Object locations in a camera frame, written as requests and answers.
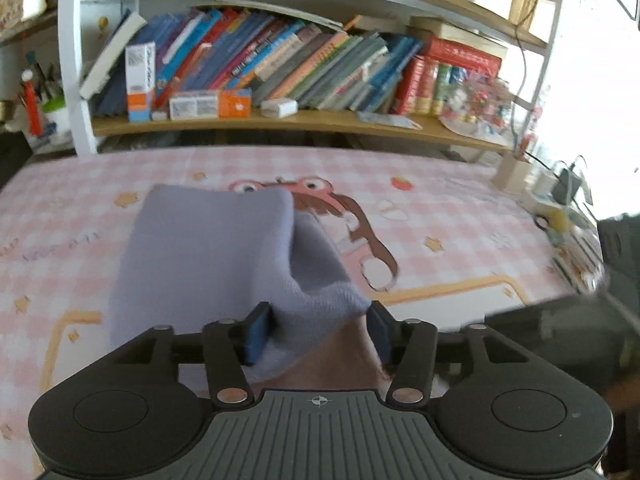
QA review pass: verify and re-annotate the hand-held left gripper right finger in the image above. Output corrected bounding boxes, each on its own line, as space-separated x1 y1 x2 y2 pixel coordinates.
367 302 531 407

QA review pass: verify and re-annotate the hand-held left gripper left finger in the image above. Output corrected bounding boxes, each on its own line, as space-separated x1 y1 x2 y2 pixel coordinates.
107 302 273 407

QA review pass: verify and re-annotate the lavender and pink knit sweater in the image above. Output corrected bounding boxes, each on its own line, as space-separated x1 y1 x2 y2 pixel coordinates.
107 184 398 393

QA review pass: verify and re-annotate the dark plug-in charger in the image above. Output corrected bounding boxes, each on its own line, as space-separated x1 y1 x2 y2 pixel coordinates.
552 167 581 206

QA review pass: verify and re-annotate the beige pen holder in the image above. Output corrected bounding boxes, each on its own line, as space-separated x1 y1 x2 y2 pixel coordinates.
492 152 532 192

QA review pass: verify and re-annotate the light blue paper packet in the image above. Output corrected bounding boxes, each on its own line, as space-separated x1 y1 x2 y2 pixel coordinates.
356 111 423 130

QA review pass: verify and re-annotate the white charger block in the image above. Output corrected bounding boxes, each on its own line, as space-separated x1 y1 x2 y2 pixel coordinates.
260 98 299 118

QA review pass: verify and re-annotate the long white orange box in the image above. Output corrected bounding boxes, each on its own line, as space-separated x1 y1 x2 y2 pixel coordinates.
169 89 252 121

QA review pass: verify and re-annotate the colourful candy bouquet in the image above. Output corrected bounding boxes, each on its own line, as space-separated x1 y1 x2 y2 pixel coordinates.
440 72 516 138

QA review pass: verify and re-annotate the row of books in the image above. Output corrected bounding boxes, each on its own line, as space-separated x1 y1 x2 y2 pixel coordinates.
80 5 503 117

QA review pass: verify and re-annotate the tall white orange box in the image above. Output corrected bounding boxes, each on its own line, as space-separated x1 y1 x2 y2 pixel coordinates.
125 42 157 123

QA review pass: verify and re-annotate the white brush cup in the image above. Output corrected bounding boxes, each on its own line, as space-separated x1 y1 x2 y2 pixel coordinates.
20 52 71 143

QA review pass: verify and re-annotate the red tassel ornament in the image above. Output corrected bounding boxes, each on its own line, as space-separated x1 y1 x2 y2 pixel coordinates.
24 80 43 137

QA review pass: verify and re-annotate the black cable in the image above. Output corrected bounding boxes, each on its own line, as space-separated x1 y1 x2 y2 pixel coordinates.
510 0 538 156

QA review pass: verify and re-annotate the white bookshelf frame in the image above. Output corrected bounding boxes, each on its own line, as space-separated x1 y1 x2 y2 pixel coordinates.
57 0 568 157

